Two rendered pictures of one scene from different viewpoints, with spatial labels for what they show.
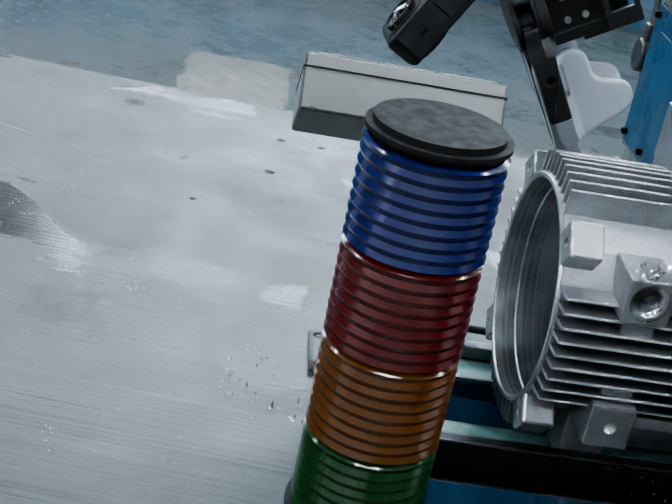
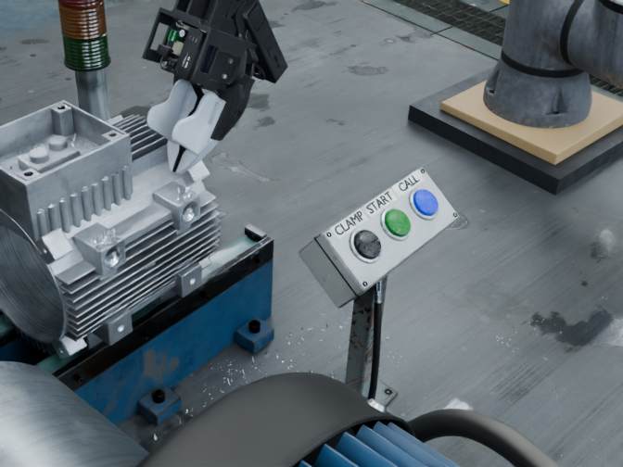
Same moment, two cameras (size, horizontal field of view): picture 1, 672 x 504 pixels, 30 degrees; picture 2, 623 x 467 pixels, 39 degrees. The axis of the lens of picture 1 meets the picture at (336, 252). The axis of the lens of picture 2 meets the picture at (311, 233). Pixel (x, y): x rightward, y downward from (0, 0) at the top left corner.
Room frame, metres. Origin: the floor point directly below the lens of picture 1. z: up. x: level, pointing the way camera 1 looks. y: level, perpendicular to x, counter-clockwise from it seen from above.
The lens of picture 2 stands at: (1.47, -0.60, 1.58)
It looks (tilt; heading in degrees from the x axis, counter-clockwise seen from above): 37 degrees down; 134
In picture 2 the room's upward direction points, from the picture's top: 4 degrees clockwise
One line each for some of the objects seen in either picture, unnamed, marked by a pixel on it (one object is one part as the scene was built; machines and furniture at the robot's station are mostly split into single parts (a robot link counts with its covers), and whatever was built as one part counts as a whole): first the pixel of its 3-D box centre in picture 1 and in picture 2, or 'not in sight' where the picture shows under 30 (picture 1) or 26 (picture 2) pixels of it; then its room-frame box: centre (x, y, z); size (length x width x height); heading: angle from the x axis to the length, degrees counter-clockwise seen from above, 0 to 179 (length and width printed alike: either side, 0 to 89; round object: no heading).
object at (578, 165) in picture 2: not in sight; (532, 119); (0.76, 0.69, 0.82); 0.32 x 0.32 x 0.03; 0
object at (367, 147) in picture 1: (425, 193); not in sight; (0.47, -0.03, 1.19); 0.06 x 0.06 x 0.04
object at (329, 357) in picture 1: (382, 383); (82, 15); (0.47, -0.03, 1.10); 0.06 x 0.06 x 0.04
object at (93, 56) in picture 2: (362, 468); (85, 46); (0.47, -0.03, 1.05); 0.06 x 0.06 x 0.04
